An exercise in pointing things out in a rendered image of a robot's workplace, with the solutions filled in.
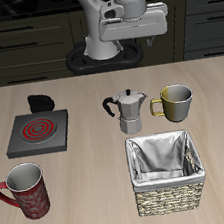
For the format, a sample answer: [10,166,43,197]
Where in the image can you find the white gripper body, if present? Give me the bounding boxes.
[95,0,173,44]

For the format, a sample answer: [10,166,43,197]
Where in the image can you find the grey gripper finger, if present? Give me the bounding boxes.
[145,34,158,47]

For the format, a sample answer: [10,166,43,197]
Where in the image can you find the white and yellow mug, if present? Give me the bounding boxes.
[146,82,198,127]

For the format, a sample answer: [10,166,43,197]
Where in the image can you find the woven basket with white liner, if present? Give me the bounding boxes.
[123,126,211,220]

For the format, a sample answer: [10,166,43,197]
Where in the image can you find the red and white mug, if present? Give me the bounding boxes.
[0,160,53,224]

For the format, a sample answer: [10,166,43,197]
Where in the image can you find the silver moka pot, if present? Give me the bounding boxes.
[100,85,153,139]

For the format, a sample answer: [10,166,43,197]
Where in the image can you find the dark kitchen cupboards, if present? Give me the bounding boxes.
[0,0,224,88]

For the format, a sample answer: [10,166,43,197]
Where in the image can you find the round black knob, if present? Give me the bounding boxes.
[26,91,56,116]

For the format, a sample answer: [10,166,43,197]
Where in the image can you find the dark grey stove plate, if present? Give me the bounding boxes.
[1,108,74,160]

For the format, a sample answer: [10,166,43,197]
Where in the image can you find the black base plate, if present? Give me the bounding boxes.
[63,37,145,74]

